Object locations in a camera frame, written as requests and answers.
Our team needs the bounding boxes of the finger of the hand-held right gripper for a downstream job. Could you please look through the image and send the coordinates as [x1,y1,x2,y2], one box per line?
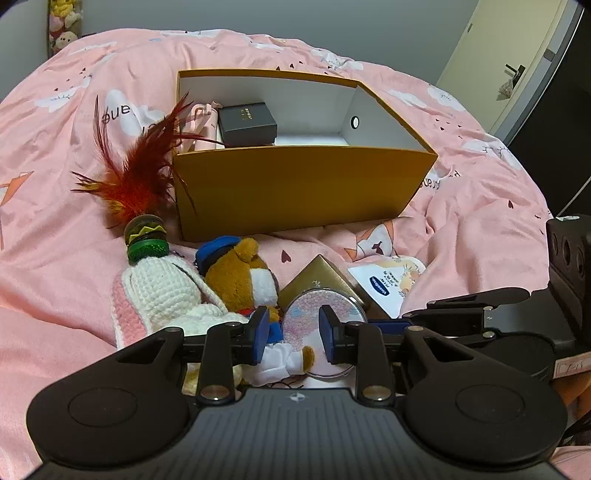
[427,287,535,311]
[369,306,500,347]

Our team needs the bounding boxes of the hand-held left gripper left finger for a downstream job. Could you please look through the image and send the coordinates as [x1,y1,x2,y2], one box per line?
[113,305,271,403]

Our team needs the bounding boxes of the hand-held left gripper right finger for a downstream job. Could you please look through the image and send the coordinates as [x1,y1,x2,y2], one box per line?
[318,305,481,403]

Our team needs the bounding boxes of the round pink floral compact mirror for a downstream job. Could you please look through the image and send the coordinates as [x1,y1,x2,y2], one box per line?
[280,288,370,380]

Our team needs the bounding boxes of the white sachet blue label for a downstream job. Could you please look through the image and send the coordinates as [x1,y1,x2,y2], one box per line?
[347,256,428,320]

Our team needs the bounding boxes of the orange cardboard box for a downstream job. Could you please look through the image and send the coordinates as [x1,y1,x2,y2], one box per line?
[173,68,439,243]

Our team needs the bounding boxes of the red feather shuttlecock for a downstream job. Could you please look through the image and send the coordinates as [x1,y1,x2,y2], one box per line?
[69,91,206,267]

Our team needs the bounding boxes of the pink plastic handheld tool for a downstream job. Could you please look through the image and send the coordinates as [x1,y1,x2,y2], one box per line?
[179,102,227,153]

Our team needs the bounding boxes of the gold gift box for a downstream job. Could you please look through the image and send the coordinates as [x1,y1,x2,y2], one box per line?
[277,254,371,320]

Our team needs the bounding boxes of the brown plush bear blue hat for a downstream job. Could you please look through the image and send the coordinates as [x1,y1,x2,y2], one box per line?
[194,235,317,387]

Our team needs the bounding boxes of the white pink crochet bunny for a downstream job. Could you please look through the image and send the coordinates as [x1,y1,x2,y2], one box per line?
[112,256,250,350]

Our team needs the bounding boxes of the pink cloud print blanket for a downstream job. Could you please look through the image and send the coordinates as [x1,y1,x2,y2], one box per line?
[0,28,555,476]

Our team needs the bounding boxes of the small black gift box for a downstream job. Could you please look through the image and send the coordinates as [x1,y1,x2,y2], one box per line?
[218,102,278,149]

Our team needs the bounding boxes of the cream door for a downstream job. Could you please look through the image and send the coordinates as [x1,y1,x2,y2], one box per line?
[436,0,583,136]

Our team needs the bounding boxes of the hanging column of plush toys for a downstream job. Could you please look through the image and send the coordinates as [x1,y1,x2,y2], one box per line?
[47,0,85,59]

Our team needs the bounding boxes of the white cable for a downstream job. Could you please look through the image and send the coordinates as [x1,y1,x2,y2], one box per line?
[556,179,583,219]

